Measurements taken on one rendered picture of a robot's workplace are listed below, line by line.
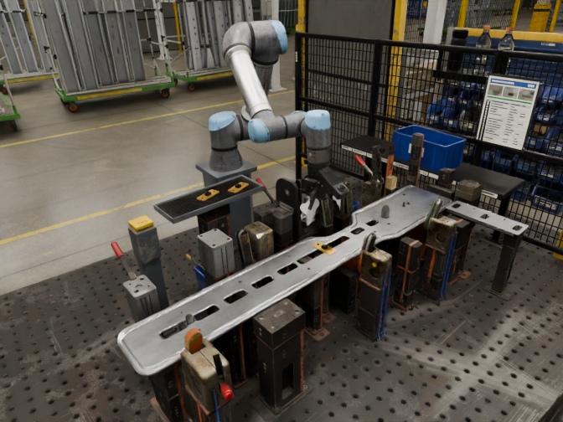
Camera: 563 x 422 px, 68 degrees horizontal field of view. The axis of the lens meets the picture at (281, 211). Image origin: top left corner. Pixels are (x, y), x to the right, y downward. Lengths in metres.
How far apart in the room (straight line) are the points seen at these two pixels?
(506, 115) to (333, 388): 1.37
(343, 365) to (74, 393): 0.85
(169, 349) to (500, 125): 1.65
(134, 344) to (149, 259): 0.33
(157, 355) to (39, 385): 0.58
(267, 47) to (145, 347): 1.06
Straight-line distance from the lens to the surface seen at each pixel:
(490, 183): 2.03
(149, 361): 1.13
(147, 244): 1.39
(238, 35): 1.53
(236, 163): 1.84
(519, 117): 2.08
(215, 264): 1.32
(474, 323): 1.73
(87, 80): 8.12
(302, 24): 4.44
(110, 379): 1.55
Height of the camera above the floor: 1.80
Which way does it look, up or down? 28 degrees down
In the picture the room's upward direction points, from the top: 1 degrees counter-clockwise
